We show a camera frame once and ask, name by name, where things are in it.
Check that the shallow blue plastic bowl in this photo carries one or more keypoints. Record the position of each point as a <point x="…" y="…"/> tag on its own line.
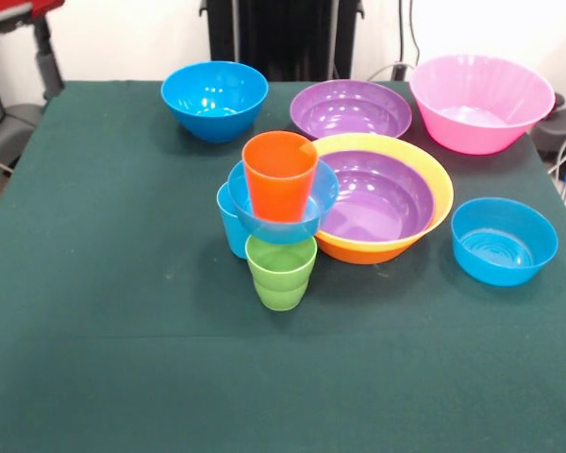
<point x="283" y="231"/>
<point x="504" y="245"/>

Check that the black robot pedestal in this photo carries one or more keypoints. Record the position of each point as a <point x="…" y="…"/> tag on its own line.
<point x="283" y="38"/>

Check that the purple plastic bowl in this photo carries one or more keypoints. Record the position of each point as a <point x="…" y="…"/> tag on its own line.
<point x="354" y="113"/>
<point x="387" y="203"/>

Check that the green plastic cup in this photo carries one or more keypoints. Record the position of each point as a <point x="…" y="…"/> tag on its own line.
<point x="280" y="273"/>

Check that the light blue plastic cup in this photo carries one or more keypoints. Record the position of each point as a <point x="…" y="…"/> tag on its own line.
<point x="228" y="231"/>

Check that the black rounded equipment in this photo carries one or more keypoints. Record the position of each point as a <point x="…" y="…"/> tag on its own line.
<point x="563" y="127"/>

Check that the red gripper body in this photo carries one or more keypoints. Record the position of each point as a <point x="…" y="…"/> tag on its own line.
<point x="14" y="14"/>

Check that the pink plastic bowl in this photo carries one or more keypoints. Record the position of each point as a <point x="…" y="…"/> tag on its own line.
<point x="481" y="113"/>

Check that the orange plastic bowl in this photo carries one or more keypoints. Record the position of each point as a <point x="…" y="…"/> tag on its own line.
<point x="363" y="252"/>

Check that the deep blue plastic bowl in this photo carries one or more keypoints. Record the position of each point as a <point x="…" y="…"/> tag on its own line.
<point x="214" y="104"/>

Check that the orange plastic cup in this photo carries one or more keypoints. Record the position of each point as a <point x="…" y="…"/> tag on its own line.
<point x="278" y="179"/>

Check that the dark green tablecloth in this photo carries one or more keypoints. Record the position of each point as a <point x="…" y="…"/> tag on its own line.
<point x="283" y="377"/>

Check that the black power plug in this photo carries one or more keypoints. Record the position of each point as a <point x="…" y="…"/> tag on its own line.
<point x="398" y="72"/>

